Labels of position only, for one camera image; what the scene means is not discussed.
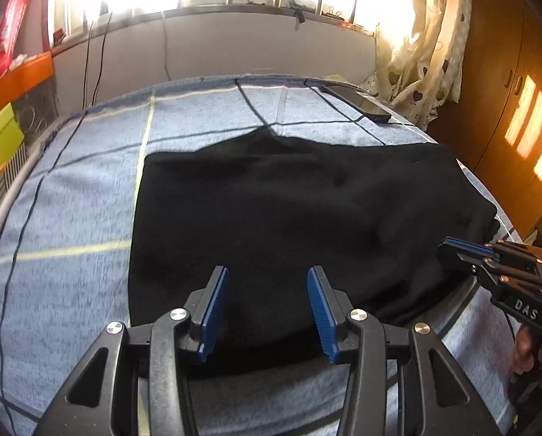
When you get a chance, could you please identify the black hanging cable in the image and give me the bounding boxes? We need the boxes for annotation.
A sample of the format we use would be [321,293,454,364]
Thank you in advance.
[82,20,95,112]
[90,11,114,108]

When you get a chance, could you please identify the white hanging cable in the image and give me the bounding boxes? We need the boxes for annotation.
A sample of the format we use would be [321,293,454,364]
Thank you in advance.
[160,11,174,82]

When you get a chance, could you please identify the person's right hand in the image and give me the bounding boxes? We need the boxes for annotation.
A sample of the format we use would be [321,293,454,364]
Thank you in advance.
[512,326,542,388]

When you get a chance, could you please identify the black pants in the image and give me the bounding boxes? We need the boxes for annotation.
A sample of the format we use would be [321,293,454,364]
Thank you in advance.
[128,128,498,376]

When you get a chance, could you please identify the cream heart-print curtain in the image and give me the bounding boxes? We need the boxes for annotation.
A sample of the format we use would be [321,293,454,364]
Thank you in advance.
[362,0,473,130]

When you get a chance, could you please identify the orange-lidded glass tank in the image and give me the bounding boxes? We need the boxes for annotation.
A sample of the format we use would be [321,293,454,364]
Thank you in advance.
[0,52,58,146]

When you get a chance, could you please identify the wooden wardrobe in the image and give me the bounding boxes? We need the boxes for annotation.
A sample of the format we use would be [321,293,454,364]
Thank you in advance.
[427,0,542,238]

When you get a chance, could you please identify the red gift box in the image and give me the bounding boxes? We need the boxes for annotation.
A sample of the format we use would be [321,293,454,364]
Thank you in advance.
[0,0,30,77]

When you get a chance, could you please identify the black smartphone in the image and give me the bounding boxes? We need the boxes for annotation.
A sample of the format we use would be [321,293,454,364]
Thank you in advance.
[319,85,392,124]

